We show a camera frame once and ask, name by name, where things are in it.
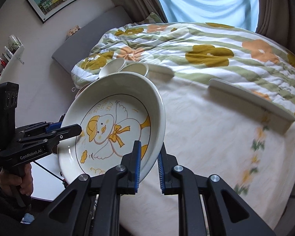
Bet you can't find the brown drape right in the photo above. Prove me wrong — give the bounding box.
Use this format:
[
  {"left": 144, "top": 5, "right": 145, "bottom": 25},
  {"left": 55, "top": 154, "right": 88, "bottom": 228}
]
[{"left": 256, "top": 0, "right": 295, "bottom": 54}]

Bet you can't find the grey headboard cushion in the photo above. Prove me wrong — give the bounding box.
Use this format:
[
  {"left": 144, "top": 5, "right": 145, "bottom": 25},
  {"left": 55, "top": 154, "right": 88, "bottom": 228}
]
[{"left": 52, "top": 6, "right": 132, "bottom": 73}]

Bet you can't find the small white bowl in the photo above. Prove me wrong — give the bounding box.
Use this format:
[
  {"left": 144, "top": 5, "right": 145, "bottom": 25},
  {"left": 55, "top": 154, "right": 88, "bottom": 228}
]
[{"left": 99, "top": 58, "right": 126, "bottom": 78}]

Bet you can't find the person's left hand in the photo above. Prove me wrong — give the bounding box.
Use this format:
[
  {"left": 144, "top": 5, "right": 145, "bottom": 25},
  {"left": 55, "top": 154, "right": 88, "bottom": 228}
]
[{"left": 0, "top": 164, "right": 33, "bottom": 196}]

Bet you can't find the brown drape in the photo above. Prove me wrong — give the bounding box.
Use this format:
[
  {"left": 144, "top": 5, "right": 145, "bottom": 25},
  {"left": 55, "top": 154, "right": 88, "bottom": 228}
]
[
  {"left": 98, "top": 0, "right": 169, "bottom": 26},
  {"left": 256, "top": 0, "right": 295, "bottom": 54}
]

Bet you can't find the cream floral bedsheet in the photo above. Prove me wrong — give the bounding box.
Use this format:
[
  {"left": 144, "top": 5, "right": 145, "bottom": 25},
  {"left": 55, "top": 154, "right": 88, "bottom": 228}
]
[{"left": 148, "top": 72, "right": 295, "bottom": 228}]

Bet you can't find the white wall shelf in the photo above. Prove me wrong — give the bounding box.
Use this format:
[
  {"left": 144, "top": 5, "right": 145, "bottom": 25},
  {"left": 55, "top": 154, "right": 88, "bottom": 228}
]
[{"left": 0, "top": 35, "right": 24, "bottom": 83}]

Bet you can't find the duck pattern white plate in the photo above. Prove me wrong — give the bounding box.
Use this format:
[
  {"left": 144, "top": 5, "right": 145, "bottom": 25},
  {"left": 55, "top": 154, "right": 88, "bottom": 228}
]
[{"left": 57, "top": 72, "right": 166, "bottom": 184}]

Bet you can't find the brown drape left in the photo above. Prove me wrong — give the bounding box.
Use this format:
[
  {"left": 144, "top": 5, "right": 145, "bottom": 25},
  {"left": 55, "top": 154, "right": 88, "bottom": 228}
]
[{"left": 98, "top": 0, "right": 169, "bottom": 26}]

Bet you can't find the cream ribbed bowl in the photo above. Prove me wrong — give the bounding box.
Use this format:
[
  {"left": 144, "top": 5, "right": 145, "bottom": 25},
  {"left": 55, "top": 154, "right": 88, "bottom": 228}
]
[{"left": 119, "top": 62, "right": 149, "bottom": 77}]

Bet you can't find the light blue curtain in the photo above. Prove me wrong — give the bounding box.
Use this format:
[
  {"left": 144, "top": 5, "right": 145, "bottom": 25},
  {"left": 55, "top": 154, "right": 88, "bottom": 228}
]
[{"left": 159, "top": 0, "right": 259, "bottom": 32}]

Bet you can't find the floral striped duvet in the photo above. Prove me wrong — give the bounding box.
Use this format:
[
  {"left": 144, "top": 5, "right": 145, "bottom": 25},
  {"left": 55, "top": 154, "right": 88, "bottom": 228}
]
[{"left": 71, "top": 23, "right": 295, "bottom": 115}]

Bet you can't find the pink square bowl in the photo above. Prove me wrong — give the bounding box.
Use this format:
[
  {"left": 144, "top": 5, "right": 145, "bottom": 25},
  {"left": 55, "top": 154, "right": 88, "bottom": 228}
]
[{"left": 75, "top": 85, "right": 88, "bottom": 99}]

